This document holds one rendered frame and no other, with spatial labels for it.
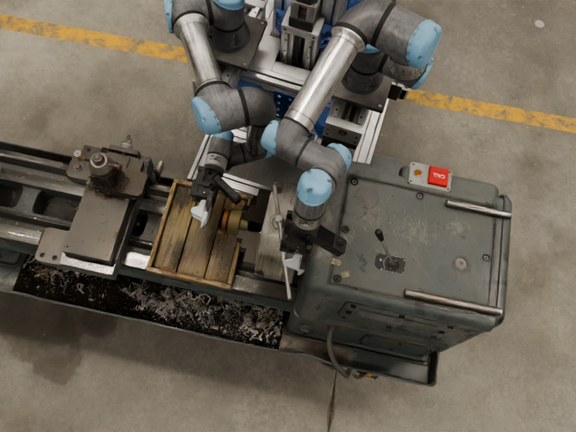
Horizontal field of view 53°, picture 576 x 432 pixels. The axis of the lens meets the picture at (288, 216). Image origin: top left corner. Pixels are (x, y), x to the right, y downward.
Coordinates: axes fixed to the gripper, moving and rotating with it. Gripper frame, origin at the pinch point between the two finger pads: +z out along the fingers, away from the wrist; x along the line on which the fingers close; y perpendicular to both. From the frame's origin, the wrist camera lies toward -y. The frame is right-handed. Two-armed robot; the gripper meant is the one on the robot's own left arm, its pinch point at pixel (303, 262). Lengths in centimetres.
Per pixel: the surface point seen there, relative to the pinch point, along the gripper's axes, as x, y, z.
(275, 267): -7.4, 7.6, 18.1
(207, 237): -26, 34, 40
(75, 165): -40, 87, 33
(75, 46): -170, 152, 95
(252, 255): -11.8, 15.7, 21.3
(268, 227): -14.3, 12.1, 8.0
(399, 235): -19.1, -26.8, 4.2
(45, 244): -11, 88, 43
